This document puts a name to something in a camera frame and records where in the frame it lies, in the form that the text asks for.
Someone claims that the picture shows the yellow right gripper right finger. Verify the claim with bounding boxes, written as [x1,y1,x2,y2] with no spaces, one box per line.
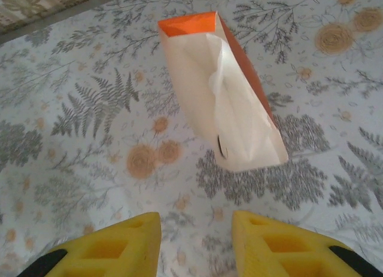
[232,210,383,277]

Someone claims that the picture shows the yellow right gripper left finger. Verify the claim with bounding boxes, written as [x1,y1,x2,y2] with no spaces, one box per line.
[17,211,162,277]

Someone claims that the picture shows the orange white filter box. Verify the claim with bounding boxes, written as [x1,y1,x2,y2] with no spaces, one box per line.
[157,11,288,172]

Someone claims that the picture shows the floral tablecloth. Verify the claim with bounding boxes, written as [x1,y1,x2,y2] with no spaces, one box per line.
[0,0,383,277]

